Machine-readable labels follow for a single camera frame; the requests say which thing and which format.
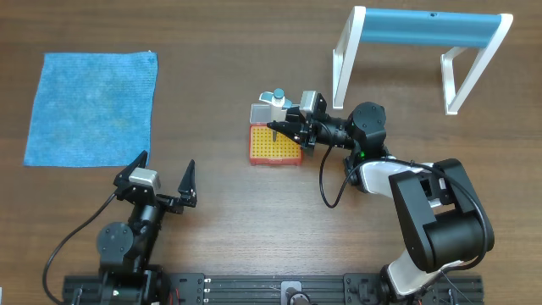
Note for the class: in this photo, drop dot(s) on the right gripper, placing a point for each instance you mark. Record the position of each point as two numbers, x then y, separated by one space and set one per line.
311 127

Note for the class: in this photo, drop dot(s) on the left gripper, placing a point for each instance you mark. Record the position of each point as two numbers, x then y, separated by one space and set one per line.
144 197

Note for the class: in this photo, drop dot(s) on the white pipette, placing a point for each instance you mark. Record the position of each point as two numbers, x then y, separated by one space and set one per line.
277 110

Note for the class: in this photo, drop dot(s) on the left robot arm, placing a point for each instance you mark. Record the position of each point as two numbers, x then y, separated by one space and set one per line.
116 243

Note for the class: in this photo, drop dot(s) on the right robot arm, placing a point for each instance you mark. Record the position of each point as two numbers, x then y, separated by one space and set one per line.
444 237

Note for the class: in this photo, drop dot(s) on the red and yellow tip box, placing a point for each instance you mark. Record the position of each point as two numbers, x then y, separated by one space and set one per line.
271 150

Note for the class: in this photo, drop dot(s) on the blue cloth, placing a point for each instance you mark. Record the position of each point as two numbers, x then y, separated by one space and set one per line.
84 110

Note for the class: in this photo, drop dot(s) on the white and blue stand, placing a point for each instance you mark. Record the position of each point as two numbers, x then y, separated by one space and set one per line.
423 27

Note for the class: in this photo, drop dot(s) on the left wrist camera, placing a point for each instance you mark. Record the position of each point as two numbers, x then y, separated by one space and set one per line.
145 179

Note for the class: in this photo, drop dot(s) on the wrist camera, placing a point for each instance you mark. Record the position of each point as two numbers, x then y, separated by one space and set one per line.
145 179
308 101

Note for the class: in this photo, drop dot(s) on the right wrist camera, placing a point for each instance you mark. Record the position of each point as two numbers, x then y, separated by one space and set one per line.
308 101

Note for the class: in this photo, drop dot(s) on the mounting rail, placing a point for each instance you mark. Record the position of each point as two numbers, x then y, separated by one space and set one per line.
254 288

